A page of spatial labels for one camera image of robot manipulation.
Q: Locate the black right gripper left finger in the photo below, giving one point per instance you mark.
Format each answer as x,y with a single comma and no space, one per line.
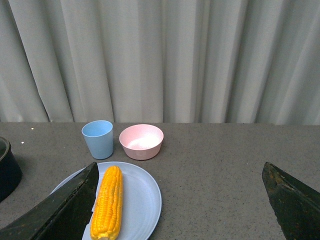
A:
63,215

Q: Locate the white curtain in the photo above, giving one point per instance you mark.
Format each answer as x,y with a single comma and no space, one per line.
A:
156,61

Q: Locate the light blue plate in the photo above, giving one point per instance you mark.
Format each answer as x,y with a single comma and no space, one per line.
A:
142,201

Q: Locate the dark blue saucepan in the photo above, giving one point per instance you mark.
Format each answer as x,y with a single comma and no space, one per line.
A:
10,171

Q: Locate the light blue cup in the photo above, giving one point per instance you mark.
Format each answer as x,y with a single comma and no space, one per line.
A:
98,136

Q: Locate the yellow corn cob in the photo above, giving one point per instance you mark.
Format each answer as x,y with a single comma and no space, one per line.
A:
107,215

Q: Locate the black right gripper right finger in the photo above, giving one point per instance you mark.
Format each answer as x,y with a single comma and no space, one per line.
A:
295,204

